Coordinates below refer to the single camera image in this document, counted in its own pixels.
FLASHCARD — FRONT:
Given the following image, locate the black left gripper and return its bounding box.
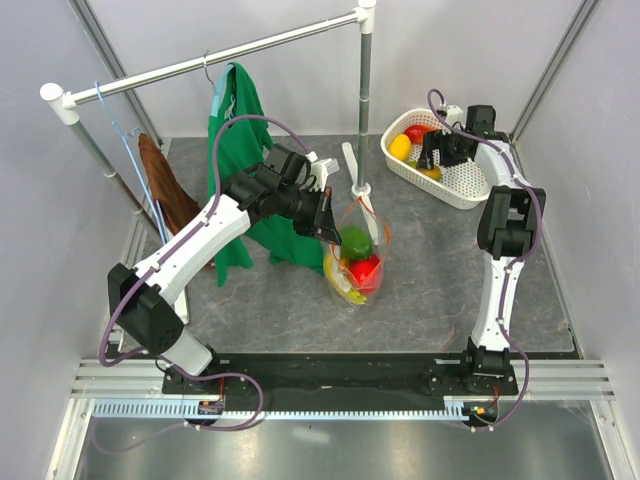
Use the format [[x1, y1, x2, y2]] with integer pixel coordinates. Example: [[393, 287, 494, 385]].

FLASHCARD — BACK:
[[276, 185, 341, 246]]

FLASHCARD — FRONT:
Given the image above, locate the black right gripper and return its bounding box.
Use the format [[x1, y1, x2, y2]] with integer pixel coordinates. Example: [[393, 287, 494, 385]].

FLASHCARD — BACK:
[[415, 126, 467, 171]]

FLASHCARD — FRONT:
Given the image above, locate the yellow green mango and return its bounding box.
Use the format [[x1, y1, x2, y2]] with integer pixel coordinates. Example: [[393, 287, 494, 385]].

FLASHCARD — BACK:
[[406, 161, 442, 182]]

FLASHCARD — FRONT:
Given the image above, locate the green bell pepper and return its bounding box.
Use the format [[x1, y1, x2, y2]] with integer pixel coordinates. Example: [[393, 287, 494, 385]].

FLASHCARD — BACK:
[[340, 225, 374, 261]]

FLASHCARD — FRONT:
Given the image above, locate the clear zip top bag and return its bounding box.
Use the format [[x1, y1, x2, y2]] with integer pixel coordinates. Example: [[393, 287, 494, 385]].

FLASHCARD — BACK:
[[323, 197, 391, 309]]

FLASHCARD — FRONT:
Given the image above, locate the red apple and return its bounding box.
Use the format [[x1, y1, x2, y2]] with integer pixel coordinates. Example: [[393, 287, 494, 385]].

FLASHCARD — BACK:
[[348, 254, 383, 295]]

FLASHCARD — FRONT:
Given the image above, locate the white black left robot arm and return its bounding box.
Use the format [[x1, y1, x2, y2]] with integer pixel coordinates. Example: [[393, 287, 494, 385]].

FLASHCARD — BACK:
[[107, 144, 341, 393]]

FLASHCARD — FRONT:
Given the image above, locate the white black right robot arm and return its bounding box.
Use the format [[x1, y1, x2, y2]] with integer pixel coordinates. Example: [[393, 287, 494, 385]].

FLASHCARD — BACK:
[[417, 105, 546, 394]]

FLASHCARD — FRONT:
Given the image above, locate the yellow lemon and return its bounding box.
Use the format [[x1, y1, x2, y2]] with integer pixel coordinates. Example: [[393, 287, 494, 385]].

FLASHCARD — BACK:
[[387, 133, 412, 162]]

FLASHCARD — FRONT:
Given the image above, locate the white plastic basket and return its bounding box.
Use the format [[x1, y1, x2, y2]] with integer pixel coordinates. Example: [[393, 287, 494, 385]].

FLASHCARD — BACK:
[[380, 108, 490, 210]]

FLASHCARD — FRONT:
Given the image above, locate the green shirt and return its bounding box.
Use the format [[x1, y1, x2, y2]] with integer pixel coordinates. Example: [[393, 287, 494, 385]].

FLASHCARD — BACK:
[[208, 62, 323, 274]]

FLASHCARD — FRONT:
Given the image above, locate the brown towel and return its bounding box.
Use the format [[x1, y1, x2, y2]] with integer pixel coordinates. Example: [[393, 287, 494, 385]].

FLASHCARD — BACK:
[[138, 133, 201, 235]]

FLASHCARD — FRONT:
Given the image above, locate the blue shirt hanger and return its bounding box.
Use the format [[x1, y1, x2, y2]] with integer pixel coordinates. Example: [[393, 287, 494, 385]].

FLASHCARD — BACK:
[[203, 51, 235, 116]]

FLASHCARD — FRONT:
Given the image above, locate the light blue hanger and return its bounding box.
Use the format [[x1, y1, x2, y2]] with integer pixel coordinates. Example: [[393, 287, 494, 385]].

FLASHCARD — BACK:
[[94, 81, 169, 244]]

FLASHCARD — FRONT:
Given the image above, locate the white clothes rack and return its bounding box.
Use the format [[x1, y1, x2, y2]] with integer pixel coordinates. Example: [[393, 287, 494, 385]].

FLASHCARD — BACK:
[[39, 1, 376, 239]]

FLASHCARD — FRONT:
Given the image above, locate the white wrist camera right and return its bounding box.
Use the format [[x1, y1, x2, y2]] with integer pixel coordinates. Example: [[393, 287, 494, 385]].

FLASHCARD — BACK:
[[436, 105, 464, 132]]

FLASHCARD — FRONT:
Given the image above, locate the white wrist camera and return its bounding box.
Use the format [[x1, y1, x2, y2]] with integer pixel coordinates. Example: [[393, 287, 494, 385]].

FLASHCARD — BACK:
[[306, 151, 340, 191], [436, 105, 464, 132]]

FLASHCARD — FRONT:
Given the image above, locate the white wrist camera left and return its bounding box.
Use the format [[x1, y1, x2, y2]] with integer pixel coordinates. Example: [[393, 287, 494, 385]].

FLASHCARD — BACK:
[[306, 151, 340, 191]]

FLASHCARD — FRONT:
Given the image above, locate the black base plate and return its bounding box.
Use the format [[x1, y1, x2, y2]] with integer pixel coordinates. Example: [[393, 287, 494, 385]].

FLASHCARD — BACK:
[[162, 353, 519, 414]]

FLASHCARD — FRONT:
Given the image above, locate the slotted cable duct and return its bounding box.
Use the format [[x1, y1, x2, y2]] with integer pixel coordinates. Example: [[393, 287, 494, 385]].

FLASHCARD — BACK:
[[93, 399, 471, 421]]

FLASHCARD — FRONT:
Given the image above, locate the aluminium frame rail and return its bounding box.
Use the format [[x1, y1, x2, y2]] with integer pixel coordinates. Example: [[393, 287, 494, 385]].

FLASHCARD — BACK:
[[72, 359, 615, 400]]

